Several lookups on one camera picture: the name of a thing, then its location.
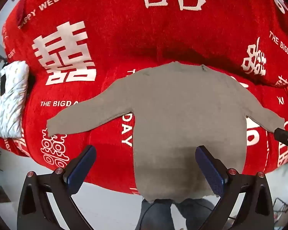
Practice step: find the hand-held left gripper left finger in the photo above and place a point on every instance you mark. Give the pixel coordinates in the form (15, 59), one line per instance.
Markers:
(82, 167)

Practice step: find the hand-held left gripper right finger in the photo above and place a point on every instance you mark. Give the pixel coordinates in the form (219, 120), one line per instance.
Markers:
(210, 170)

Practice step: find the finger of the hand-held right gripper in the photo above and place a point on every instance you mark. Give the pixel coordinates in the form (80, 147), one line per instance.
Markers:
(286, 139)

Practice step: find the grey knit sweater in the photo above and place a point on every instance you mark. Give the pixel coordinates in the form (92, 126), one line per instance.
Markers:
(177, 112)

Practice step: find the person's jeans legs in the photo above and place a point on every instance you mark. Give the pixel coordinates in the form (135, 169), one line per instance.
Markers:
(158, 218)

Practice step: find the white patterned pillow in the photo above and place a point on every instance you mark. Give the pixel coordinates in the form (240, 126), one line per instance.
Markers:
(9, 105)

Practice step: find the red printed blanket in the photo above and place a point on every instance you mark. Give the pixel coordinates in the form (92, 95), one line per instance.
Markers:
(124, 36)

